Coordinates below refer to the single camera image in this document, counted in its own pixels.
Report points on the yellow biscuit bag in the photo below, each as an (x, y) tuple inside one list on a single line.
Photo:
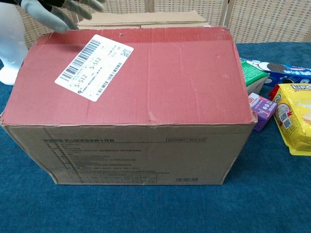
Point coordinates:
[(296, 116)]

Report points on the red cardboard box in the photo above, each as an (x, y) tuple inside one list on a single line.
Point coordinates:
[(158, 85)]

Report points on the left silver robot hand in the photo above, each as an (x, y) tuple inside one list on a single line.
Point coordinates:
[(48, 13)]

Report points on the blue table cloth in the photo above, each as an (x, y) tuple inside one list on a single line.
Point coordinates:
[(145, 208)]

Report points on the green box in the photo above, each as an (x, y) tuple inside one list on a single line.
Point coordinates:
[(252, 75)]

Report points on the small purple box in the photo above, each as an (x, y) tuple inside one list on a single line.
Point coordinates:
[(263, 109)]

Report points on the blue Oreo cookie package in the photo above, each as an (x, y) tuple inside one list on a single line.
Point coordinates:
[(291, 72)]

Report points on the white foam mannequin head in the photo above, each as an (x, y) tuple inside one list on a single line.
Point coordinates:
[(12, 43)]

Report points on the bamboo folding screen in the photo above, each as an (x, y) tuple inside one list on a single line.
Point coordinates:
[(267, 19)]

